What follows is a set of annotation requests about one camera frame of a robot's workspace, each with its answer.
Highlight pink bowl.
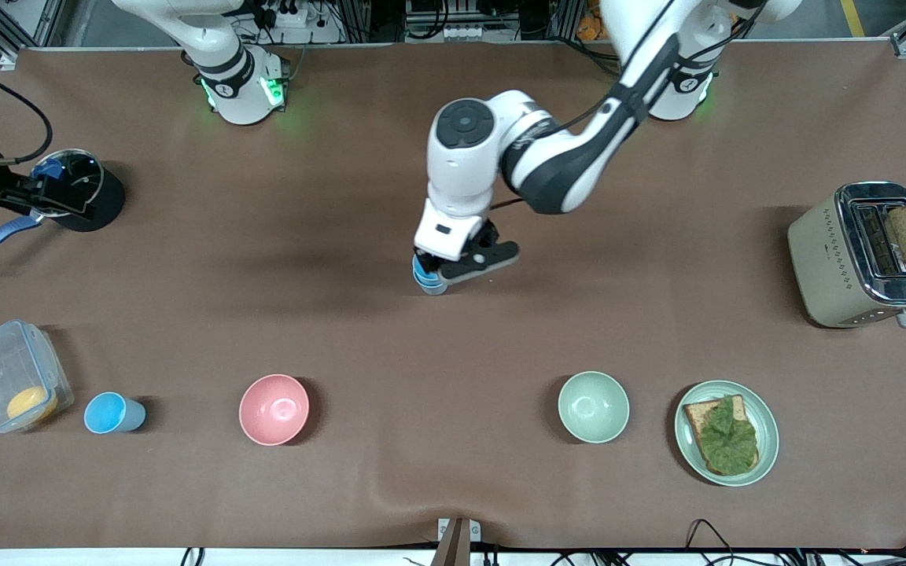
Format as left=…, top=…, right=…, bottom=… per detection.
left=238, top=373, right=311, bottom=447

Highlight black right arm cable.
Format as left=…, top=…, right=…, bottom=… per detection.
left=0, top=66, right=54, bottom=167

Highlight bag of orange buns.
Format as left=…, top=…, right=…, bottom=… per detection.
left=576, top=0, right=610, bottom=42

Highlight white power strip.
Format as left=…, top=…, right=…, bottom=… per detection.
left=266, top=2, right=311, bottom=29

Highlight pale green plate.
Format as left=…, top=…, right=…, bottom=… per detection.
left=674, top=380, right=780, bottom=487

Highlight green lettuce leaf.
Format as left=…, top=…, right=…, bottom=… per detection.
left=697, top=395, right=760, bottom=476

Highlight orange round food piece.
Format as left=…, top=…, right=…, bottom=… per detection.
left=6, top=385, right=59, bottom=422

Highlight clear plastic container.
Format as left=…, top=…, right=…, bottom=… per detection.
left=0, top=319, right=75, bottom=435

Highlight brown table cloth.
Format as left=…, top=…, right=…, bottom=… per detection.
left=0, top=41, right=906, bottom=551

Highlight metal table clamp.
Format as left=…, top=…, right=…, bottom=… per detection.
left=436, top=516, right=482, bottom=566

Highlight black pot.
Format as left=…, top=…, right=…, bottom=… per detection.
left=27, top=149, right=126, bottom=232

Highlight brown toast slice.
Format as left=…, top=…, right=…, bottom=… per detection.
left=683, top=393, right=761, bottom=477

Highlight glass pot lid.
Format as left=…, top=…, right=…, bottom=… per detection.
left=30, top=149, right=102, bottom=207

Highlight beige chrome toaster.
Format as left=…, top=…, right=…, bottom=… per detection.
left=786, top=182, right=906, bottom=329

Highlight pale green bowl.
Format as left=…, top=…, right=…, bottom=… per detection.
left=558, top=371, right=631, bottom=444

